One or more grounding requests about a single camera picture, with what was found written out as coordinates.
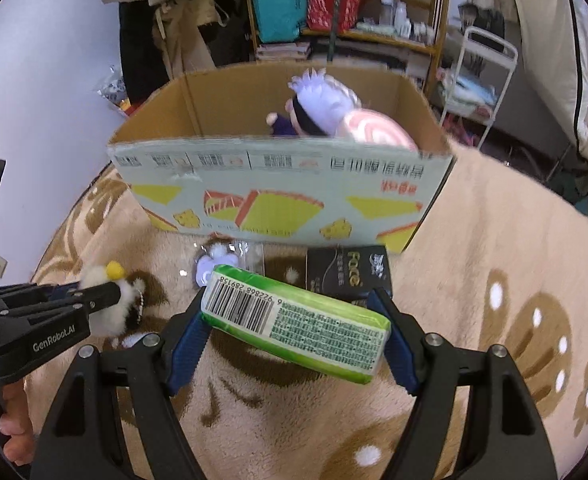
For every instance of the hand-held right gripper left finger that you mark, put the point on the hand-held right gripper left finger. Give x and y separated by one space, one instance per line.
186 355

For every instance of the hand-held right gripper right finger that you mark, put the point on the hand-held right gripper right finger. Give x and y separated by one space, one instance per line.
401 360

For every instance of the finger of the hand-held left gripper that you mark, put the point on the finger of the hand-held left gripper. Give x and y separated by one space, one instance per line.
99 297
34 292

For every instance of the green tissue pack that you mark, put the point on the green tissue pack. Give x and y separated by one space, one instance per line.
294 325

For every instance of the printed cardboard box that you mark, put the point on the printed cardboard box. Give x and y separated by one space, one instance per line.
284 185

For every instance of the pink swirl roll plush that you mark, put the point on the pink swirl roll plush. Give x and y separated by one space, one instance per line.
374 127

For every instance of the purple plush doll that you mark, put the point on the purple plush doll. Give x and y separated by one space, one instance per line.
319 105

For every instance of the person's left hand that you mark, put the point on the person's left hand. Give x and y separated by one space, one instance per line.
16 425

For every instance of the small clear plastic bag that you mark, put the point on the small clear plastic bag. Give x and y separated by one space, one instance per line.
224 260

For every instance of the black tissue pack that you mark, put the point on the black tissue pack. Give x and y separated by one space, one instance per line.
339 270

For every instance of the beige floral blanket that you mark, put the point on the beige floral blanket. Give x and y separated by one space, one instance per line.
474 260

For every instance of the crumpled plastic bag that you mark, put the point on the crumpled plastic bag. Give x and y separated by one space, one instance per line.
114 90

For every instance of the black hanging garment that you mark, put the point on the black hanging garment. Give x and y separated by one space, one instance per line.
139 55

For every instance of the beige coat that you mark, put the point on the beige coat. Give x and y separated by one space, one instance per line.
184 35

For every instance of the white trolley cart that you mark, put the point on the white trolley cart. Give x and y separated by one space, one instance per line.
504 70

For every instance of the stack of books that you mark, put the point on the stack of books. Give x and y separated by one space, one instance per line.
284 51

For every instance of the wooden shelf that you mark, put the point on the wooden shelf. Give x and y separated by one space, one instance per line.
441 25

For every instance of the group of cosmetic bottles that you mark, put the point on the group of cosmetic bottles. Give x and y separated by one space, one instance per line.
399 17

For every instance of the teal bag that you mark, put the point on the teal bag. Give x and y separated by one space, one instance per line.
279 5

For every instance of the cream office chair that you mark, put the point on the cream office chair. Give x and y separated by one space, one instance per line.
564 50

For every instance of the green pole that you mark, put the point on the green pole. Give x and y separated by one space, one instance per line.
335 15

